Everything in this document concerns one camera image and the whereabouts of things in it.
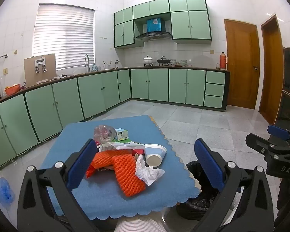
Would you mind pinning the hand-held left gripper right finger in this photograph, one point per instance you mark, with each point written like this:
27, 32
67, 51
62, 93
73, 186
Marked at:
209, 162

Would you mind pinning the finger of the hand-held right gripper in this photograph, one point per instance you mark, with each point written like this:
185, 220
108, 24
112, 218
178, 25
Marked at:
258, 142
278, 131

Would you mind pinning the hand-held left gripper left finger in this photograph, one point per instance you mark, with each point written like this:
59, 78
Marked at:
83, 162

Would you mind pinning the orange foam fruit net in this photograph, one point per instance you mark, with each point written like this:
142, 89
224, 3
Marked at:
100, 159
129, 178

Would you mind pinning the clear plastic bottle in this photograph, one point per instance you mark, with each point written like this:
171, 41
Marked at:
104, 133

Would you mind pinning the black trash bin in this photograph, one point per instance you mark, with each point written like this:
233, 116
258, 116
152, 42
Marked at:
195, 205

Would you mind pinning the blue white paper cup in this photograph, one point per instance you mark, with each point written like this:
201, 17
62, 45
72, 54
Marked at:
157, 153

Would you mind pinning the white tissue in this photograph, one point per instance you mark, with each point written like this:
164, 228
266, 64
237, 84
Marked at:
147, 174

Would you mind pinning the silver blue snack wrapper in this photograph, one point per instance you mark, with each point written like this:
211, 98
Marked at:
120, 146

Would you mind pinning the blue tablecloth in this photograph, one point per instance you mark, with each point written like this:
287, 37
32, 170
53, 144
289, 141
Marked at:
104, 198

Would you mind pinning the flattened milk carton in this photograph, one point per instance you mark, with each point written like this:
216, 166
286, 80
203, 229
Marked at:
122, 136

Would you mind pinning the red paper cup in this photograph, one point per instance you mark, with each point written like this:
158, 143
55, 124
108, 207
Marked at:
139, 152

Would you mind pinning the brown wooden door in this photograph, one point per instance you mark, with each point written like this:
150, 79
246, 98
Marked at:
272, 72
241, 65

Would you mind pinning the person's striped trouser leg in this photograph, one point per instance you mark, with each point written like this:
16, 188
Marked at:
139, 224

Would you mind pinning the blue plastic bag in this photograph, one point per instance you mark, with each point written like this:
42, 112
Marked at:
3, 192

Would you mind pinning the red thermos flask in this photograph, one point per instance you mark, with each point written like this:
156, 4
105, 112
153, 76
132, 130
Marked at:
223, 61

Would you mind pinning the green base cabinet unit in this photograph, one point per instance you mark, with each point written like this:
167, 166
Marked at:
157, 84

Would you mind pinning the utensil holder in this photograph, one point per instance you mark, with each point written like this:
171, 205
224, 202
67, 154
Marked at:
106, 66

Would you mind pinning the orange plastic basket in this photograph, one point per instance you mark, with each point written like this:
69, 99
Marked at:
12, 90

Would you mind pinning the chrome kitchen faucet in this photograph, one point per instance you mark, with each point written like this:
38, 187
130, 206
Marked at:
87, 60

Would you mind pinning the grey clip device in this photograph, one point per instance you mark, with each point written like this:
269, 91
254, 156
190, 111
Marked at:
41, 64

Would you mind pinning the black wok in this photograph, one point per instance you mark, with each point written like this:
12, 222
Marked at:
163, 61

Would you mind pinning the white cooking pot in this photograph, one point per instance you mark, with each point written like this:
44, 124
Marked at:
148, 61

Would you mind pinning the white window blind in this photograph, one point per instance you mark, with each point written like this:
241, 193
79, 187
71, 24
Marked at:
65, 36

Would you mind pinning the black range hood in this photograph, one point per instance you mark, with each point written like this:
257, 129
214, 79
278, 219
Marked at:
154, 35

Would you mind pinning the blue box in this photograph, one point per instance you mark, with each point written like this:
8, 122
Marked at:
156, 25

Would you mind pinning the green wall cabinet unit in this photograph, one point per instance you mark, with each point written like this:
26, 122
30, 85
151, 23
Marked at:
191, 24

